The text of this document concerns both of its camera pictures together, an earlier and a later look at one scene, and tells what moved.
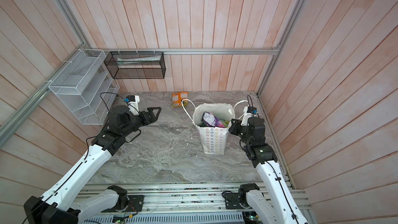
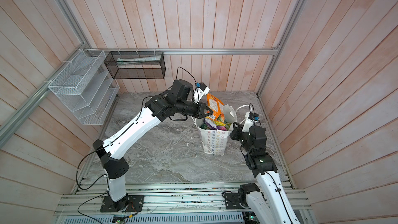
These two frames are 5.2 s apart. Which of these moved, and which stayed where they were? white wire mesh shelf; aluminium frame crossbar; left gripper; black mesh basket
Moved: left gripper
Stayed: black mesh basket; aluminium frame crossbar; white wire mesh shelf
